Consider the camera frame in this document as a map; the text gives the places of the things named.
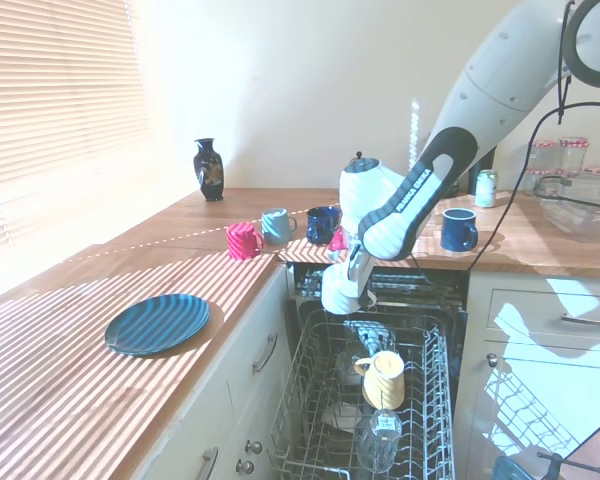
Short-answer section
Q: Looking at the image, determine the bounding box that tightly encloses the blue round plate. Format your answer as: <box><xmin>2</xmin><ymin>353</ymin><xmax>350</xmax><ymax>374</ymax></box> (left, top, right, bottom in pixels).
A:
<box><xmin>104</xmin><ymin>293</ymin><xmax>212</xmax><ymax>358</ymax></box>

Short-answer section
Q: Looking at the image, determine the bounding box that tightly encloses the silver drawer handle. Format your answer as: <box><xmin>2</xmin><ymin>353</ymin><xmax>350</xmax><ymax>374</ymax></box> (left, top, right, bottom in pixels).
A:
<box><xmin>560</xmin><ymin>312</ymin><xmax>600</xmax><ymax>327</ymax></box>
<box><xmin>251</xmin><ymin>333</ymin><xmax>279</xmax><ymax>374</ymax></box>
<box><xmin>198</xmin><ymin>446</ymin><xmax>220</xmax><ymax>480</ymax></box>

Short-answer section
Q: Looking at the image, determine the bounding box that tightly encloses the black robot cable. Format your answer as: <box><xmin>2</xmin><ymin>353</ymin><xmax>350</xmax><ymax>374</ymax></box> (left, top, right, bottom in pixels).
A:
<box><xmin>467</xmin><ymin>0</ymin><xmax>600</xmax><ymax>274</ymax></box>

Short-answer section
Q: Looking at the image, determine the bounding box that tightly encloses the wide wooden window blind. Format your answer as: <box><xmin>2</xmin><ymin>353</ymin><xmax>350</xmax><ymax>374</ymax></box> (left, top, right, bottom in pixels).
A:
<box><xmin>0</xmin><ymin>0</ymin><xmax>152</xmax><ymax>261</ymax></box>

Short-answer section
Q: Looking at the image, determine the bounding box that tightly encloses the glass bowl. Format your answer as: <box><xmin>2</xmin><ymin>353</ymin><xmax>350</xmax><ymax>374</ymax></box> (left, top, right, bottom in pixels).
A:
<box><xmin>533</xmin><ymin>171</ymin><xmax>600</xmax><ymax>247</ymax></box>

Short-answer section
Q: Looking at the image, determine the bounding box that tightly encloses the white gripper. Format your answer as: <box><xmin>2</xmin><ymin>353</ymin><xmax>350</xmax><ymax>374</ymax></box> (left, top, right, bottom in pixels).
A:
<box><xmin>321</xmin><ymin>263</ymin><xmax>390</xmax><ymax>352</ymax></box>

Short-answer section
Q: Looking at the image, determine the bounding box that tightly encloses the red mug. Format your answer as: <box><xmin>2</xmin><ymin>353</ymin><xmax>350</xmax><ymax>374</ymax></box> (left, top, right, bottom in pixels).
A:
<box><xmin>225</xmin><ymin>221</ymin><xmax>267</xmax><ymax>262</ymax></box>

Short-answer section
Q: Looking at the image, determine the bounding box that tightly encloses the wire dishwasher rack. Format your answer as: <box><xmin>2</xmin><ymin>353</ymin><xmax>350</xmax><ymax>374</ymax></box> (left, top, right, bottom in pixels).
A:
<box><xmin>266</xmin><ymin>309</ymin><xmax>457</xmax><ymax>480</ymax></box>

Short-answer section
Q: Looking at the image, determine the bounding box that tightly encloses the clear drinking glass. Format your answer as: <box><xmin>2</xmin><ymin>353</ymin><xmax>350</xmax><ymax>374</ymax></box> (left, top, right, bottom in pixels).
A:
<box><xmin>354</xmin><ymin>408</ymin><xmax>402</xmax><ymax>476</ymax></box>

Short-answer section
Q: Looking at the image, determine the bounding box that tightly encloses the open dishwasher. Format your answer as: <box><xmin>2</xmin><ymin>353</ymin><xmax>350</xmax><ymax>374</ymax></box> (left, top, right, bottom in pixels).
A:
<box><xmin>283</xmin><ymin>261</ymin><xmax>471</xmax><ymax>480</ymax></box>

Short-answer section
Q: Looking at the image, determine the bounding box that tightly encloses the glass jar red lid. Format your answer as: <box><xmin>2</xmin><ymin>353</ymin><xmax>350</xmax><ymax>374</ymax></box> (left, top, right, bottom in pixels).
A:
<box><xmin>530</xmin><ymin>139</ymin><xmax>562</xmax><ymax>174</ymax></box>
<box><xmin>524</xmin><ymin>168</ymin><xmax>557</xmax><ymax>197</ymax></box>
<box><xmin>558</xmin><ymin>136</ymin><xmax>592</xmax><ymax>174</ymax></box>

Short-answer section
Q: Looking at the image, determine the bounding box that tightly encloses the plain navy mug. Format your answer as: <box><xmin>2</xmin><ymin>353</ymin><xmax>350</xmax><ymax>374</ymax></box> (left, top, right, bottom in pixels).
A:
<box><xmin>440</xmin><ymin>207</ymin><xmax>480</xmax><ymax>252</ymax></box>

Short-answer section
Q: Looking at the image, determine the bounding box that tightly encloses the yellow mug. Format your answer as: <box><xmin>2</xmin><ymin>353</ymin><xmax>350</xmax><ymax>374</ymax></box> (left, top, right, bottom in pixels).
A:
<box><xmin>352</xmin><ymin>350</ymin><xmax>407</xmax><ymax>411</ymax></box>

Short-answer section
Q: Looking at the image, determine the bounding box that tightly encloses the navy mug with print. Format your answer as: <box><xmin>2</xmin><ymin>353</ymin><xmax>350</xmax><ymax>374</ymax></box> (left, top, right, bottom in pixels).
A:
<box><xmin>305</xmin><ymin>205</ymin><xmax>344</xmax><ymax>246</ymax></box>

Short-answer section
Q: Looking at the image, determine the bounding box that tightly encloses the dark blue floral vase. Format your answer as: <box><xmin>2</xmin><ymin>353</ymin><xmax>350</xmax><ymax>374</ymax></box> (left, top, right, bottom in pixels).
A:
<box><xmin>192</xmin><ymin>137</ymin><xmax>227</xmax><ymax>203</ymax></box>

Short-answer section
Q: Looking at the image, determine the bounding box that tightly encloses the grey-blue mug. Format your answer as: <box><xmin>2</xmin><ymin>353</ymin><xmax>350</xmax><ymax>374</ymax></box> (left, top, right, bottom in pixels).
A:
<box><xmin>260</xmin><ymin>207</ymin><xmax>299</xmax><ymax>247</ymax></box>

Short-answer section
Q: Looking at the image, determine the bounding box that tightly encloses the white green drink can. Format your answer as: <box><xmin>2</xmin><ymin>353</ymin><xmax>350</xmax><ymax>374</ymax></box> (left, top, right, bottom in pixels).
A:
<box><xmin>474</xmin><ymin>168</ymin><xmax>499</xmax><ymax>209</ymax></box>

